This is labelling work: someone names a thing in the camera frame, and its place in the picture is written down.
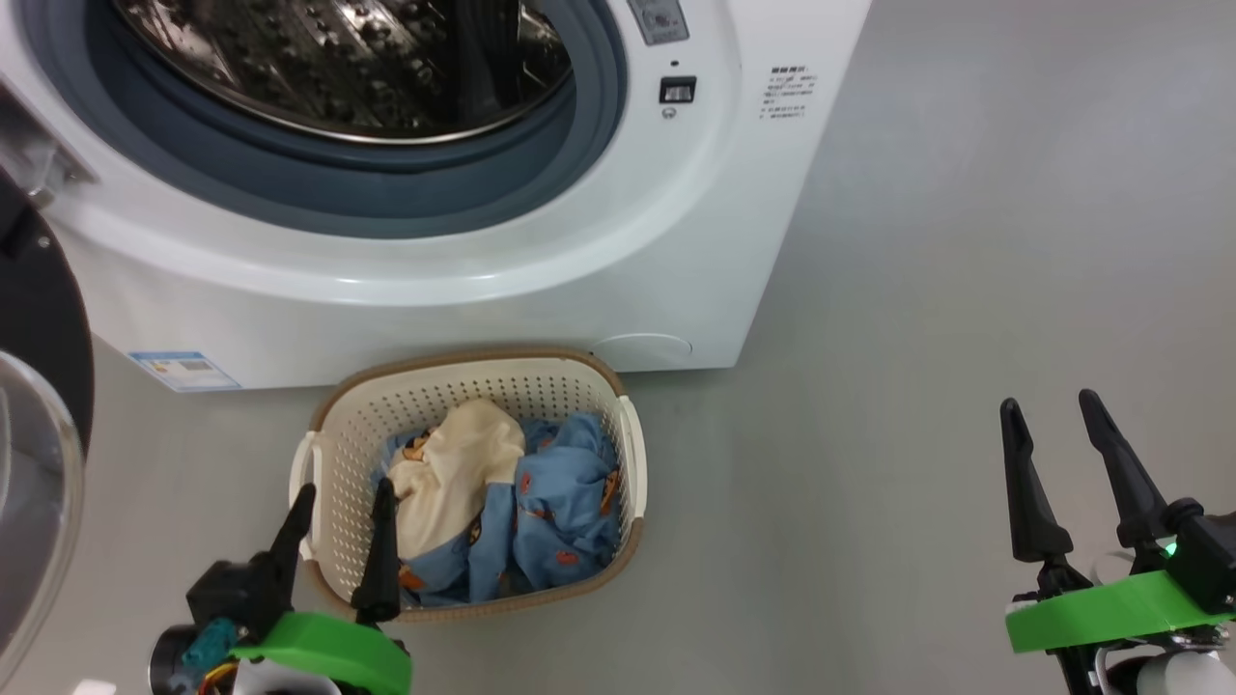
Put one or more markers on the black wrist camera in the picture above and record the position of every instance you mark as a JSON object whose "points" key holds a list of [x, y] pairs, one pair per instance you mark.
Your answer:
{"points": [[227, 594], [1207, 555]]}

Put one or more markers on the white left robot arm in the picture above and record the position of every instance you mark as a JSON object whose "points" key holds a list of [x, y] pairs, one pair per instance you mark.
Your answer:
{"points": [[266, 683]]}

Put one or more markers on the blue energy label sticker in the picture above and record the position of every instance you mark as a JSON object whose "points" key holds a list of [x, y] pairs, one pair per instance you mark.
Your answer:
{"points": [[183, 371]]}

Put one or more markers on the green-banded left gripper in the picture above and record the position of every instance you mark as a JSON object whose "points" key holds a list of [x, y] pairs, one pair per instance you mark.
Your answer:
{"points": [[338, 656]]}

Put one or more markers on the grey rectangular label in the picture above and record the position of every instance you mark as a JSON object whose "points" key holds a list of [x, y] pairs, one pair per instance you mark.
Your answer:
{"points": [[659, 21]]}

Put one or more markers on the white front-load washing machine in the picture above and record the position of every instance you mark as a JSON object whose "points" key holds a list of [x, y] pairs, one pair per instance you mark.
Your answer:
{"points": [[483, 261]]}

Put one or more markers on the cream garment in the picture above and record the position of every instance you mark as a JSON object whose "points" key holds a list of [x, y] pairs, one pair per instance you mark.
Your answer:
{"points": [[449, 473]]}

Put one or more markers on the blue cartoon-print garment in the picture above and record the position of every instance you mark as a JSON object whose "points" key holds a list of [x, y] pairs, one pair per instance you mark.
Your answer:
{"points": [[560, 502]]}

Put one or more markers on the printed warning text label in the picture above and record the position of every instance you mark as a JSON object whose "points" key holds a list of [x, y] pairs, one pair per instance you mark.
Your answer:
{"points": [[789, 97]]}

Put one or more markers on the black door lock slot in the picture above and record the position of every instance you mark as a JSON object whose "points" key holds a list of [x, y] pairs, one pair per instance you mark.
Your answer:
{"points": [[678, 90]]}

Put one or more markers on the cream perforated basket brown rim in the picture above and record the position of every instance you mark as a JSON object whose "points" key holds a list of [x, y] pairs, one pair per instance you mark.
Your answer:
{"points": [[338, 454]]}

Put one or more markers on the round dark glass washer door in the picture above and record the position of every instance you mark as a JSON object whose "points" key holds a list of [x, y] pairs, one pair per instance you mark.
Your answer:
{"points": [[43, 347]]}

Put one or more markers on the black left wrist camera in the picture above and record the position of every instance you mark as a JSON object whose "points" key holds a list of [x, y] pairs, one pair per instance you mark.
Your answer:
{"points": [[227, 594]]}

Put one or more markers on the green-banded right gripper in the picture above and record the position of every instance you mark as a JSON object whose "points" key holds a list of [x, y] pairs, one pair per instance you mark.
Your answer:
{"points": [[1091, 613]]}

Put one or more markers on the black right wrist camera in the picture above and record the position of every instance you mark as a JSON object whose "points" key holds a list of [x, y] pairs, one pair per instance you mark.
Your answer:
{"points": [[1207, 555]]}

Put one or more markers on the round white filter cover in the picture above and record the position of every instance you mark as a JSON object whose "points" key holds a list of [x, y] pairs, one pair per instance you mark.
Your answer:
{"points": [[642, 352]]}

